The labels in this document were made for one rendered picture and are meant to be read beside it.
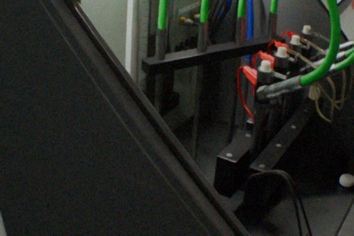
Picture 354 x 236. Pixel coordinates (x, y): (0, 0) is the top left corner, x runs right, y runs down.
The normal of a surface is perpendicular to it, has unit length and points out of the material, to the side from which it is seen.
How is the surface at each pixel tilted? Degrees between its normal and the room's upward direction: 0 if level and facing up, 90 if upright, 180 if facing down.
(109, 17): 90
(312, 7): 90
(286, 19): 90
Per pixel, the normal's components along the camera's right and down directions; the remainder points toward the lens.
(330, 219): 0.05, -0.88
